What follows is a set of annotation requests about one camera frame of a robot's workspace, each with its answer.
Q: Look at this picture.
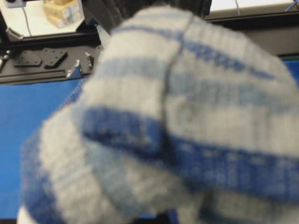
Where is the black aluminium frame rail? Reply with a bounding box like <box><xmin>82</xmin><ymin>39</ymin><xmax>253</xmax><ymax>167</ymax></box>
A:
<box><xmin>0</xmin><ymin>31</ymin><xmax>103</xmax><ymax>84</ymax></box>

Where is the silver corner bracket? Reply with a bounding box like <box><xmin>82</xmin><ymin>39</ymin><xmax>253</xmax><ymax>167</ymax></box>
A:
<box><xmin>66</xmin><ymin>60</ymin><xmax>82</xmax><ymax>79</ymax></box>

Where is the black mounting plate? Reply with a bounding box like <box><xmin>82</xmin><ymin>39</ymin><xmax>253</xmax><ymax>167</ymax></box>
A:
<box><xmin>41</xmin><ymin>48</ymin><xmax>67</xmax><ymax>69</ymax></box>
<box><xmin>14</xmin><ymin>50</ymin><xmax>42</xmax><ymax>67</ymax></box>

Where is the cardboard box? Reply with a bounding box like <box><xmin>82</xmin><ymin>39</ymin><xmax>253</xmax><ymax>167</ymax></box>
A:
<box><xmin>43</xmin><ymin>0</ymin><xmax>83</xmax><ymax>28</ymax></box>

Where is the grey cable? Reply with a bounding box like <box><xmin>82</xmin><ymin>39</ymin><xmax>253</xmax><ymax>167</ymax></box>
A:
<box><xmin>21</xmin><ymin>6</ymin><xmax>33</xmax><ymax>37</ymax></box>

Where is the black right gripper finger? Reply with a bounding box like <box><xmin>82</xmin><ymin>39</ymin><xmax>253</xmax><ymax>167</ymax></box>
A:
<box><xmin>80</xmin><ymin>0</ymin><xmax>145</xmax><ymax>35</ymax></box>

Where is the white blue-striped towel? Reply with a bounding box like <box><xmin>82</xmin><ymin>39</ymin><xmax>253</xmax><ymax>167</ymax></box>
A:
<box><xmin>17</xmin><ymin>5</ymin><xmax>299</xmax><ymax>224</ymax></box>

